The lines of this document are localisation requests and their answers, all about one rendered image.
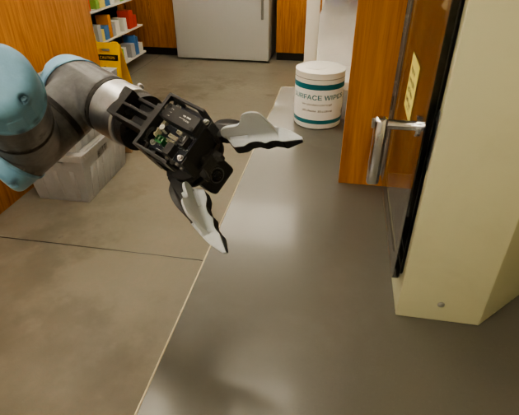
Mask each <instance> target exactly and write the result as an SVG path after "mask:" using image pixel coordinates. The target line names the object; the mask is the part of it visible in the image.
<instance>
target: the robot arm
mask: <svg viewBox="0 0 519 415"><path fill-rule="evenodd" d="M171 101H173V102H174V103H173V104H172V103H170V102H171ZM166 104H167V107H166V108H164V107H165V106H166ZM185 104H187V105H189V106H191V107H193V108H194V109H196V110H197V111H198V112H197V111H195V110H192V109H191V108H189V107H187V106H186V105H185ZM92 129H95V130H96V131H97V132H98V133H101V134H102V135H104V136H105V137H107V138H108V139H110V140H112V141H113V142H115V143H117V144H119V145H121V146H126V147H127V148H129V149H131V150H135V151H138V150H140V151H141V152H142V153H143V154H144V155H146V156H147V157H148V158H149V159H150V160H151V161H153V162H154V163H155V164H156V165H157V166H158V167H160V168H161V169H163V170H165V171H166V175H167V176H168V180H169V181H170V186H169V193H170V196H171V199H172V201H173V203H174V204H175V205H176V206H177V208H178V209H179V210H180V211H181V212H182V213H183V214H184V215H185V216H186V217H187V218H188V220H189V221H190V223H191V225H192V226H193V227H194V229H195V230H196V231H197V232H198V233H199V234H200V235H201V236H202V237H203V238H204V239H205V240H206V241H207V242H208V243H209V244H210V245H211V246H212V247H213V248H215V249H217V250H219V251H221V252H222V253H224V254H227V253H228V248H227V240H226V238H225V237H224V236H223V235H222V233H221V232H220V231H219V225H218V221H217V220H216V219H215V218H214V217H213V215H212V211H211V209H212V200H211V198H210V196H209V195H208V194H207V193H206V192H205V191H204V190H203V189H205V190H207V191H208V192H210V193H212V194H217V193H218V192H219V191H220V189H221V188H222V186H223V185H224V184H225V183H226V182H227V180H228V178H229V177H230V176H231V174H232V172H233V169H232V167H231V166H230V165H229V164H228V163H227V162H226V161H224V160H225V157H224V155H223V153H224V146H223V142H224V143H230V144H231V145H232V147H233V148H234V149H235V150H236V152H237V153H245V152H249V151H251V150H253V149H255V148H259V147H262V148H265V149H271V148H274V147H284V148H291V147H294V146H296V145H298V144H300V143H303V138H302V137H301V136H300V135H298V134H296V133H294V132H292V131H290V130H287V129H285V128H280V127H277V126H273V125H272V124H271V123H270V122H269V121H268V120H267V119H266V118H265V117H264V116H263V115H262V114H260V113H258V112H255V111H249V112H245V113H243V114H242V115H241V119H240V121H239V120H236V119H219V120H218V121H216V122H215V123H214V122H213V121H212V119H211V118H210V116H209V115H208V113H207V112H206V110H205V109H203V108H201V107H199V106H197V105H195V104H193V103H191V102H189V101H187V100H185V99H183V98H181V97H179V96H177V95H175V94H173V93H171V92H170V93H169V95H168V96H167V97H166V98H165V99H164V101H163V102H161V101H160V100H159V99H157V98H156V97H155V96H152V95H150V94H149V93H148V92H147V91H145V90H144V86H143V84H141V83H138V84H137V85H136V86H135V85H133V84H131V83H130V82H127V81H126V80H124V79H123V78H121V77H118V76H116V75H114V74H113V73H111V72H109V71H107V70H105V69H104V68H102V67H101V66H99V65H98V64H96V63H94V62H92V61H90V60H87V59H84V58H81V57H78V56H75V55H72V54H60V55H58V56H56V57H53V58H52V59H50V60H49V61H48V62H47V63H46V64H45V66H44V69H43V71H42V73H41V74H40V76H39V74H38V73H37V72H36V70H35V69H34V68H33V66H32V65H31V63H30V62H29V60H28V59H27V58H26V57H25V56H24V55H23V54H21V53H20V52H19V51H17V50H16V49H14V48H12V47H10V46H8V45H5V44H0V180H1V181H2V182H3V183H4V184H6V185H7V186H8V187H10V188H11V189H13V190H15V191H18V192H21V191H24V190H26V189H27V188H29V187H30V186H31V185H32V184H33V183H34V182H35V181H36V180H37V179H41V178H43V177H44V175H45V172H46V171H48V170H49V169H50V168H51V167H52V166H53V165H54V164H55V163H56V162H57V161H59V160H60V159H61V158H62V157H63V156H64V155H65V154H66V153H67V152H68V151H69V150H71V149H72V148H73V147H74V146H75V145H76V144H77V143H78V142H79V141H80V140H81V139H82V138H84V136H86V135H87V134H88V133H89V132H90V131H91V130H92ZM197 186H201V187H202V188H203V189H195V188H193V187H197Z"/></svg>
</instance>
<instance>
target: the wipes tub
mask: <svg viewBox="0 0 519 415"><path fill-rule="evenodd" d="M345 72H346V67H345V66H344V65H342V64H340V63H334V62H329V61H308V62H304V63H299V64H298V65H297V66H296V77H295V98H294V121H295V122H296V123H297V124H298V125H300V126H302V127H304V128H312V129H326V128H333V127H335V126H336V125H338V124H339V122H340V118H341V110H342V103H343V95H344V81H345Z"/></svg>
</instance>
